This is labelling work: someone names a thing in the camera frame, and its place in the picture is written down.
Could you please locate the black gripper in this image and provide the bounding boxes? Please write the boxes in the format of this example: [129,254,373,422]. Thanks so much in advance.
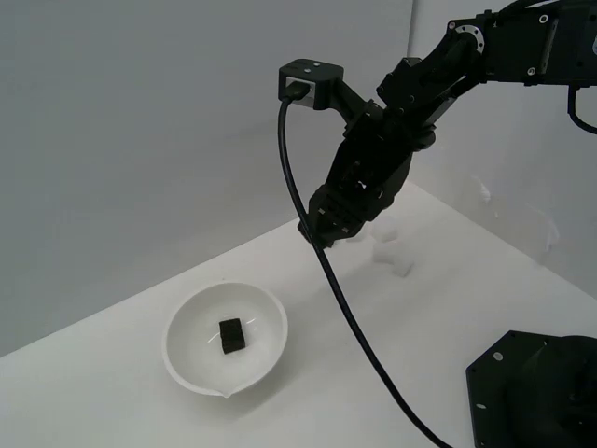
[298,100,438,248]

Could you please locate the small black foam box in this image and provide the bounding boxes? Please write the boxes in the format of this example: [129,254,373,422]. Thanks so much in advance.
[218,317,247,355]

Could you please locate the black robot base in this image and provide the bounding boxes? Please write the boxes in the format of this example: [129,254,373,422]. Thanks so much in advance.
[465,329,597,448]

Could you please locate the white bowl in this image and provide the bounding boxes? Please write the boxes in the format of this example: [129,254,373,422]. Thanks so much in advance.
[161,279,289,399]

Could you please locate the white foam block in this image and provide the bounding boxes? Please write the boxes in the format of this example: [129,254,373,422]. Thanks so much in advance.
[391,256,416,280]
[371,242,402,265]
[372,223,400,244]

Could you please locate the thick black camera cable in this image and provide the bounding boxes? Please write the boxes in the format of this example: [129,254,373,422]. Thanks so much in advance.
[277,88,453,448]

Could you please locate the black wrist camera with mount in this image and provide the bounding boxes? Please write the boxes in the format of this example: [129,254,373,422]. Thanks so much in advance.
[278,58,388,136]

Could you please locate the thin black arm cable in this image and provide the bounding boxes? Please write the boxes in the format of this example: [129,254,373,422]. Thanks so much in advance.
[566,83,597,136]

